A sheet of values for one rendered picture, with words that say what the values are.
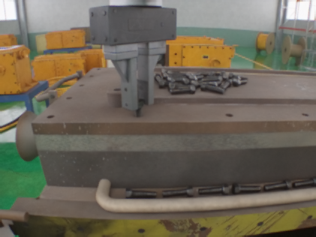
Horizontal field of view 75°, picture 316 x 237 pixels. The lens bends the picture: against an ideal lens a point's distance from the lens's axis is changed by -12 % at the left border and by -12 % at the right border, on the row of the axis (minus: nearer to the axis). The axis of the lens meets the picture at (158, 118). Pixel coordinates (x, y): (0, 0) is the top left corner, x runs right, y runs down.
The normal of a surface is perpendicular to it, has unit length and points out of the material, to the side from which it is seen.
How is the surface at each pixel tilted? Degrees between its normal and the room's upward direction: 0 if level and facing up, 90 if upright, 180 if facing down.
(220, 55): 90
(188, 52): 90
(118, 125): 90
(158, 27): 90
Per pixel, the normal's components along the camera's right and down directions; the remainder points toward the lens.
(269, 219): 0.03, 0.40
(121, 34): 0.72, 0.28
